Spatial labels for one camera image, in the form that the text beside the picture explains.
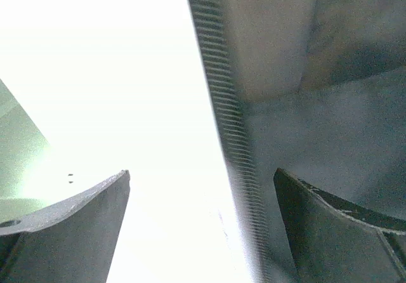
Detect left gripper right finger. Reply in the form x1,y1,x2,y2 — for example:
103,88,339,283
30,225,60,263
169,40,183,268
273,168,405,283

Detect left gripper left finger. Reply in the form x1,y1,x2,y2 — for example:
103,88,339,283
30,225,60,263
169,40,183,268
1,170,130,283

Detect space print kids suitcase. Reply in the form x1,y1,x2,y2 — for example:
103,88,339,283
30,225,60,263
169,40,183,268
188,0,405,282

